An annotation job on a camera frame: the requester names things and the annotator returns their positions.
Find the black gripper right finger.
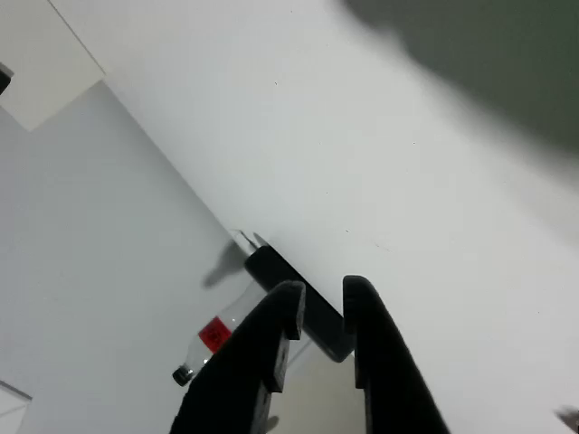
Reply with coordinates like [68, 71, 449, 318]
[342, 274, 451, 434]

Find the black rectangular block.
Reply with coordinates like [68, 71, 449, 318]
[243, 245, 356, 363]

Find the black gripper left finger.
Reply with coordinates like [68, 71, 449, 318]
[169, 279, 307, 434]

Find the cream white desk ledge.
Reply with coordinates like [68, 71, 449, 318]
[0, 0, 108, 133]

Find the clear plastic bottle red label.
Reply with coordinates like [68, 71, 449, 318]
[171, 288, 269, 388]

